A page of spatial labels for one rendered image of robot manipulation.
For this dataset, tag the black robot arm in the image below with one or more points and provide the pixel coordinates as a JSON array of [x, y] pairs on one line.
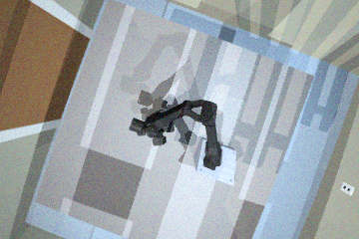
[[152, 125]]

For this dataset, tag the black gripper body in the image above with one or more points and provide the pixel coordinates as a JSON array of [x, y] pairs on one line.
[[169, 127]]

